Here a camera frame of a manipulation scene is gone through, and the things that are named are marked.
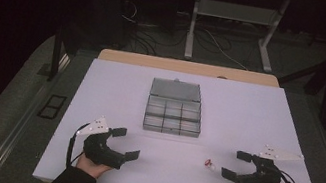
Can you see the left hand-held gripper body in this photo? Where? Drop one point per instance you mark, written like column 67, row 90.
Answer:
column 99, row 152

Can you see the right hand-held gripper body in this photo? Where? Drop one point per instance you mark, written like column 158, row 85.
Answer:
column 262, row 178

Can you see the person's left hand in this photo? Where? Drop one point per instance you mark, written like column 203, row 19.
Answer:
column 91, row 167

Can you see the clear plastic compartment box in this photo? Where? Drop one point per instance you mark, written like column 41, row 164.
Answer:
column 174, row 107

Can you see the white metal stand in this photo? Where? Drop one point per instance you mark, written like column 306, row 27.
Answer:
column 237, row 12

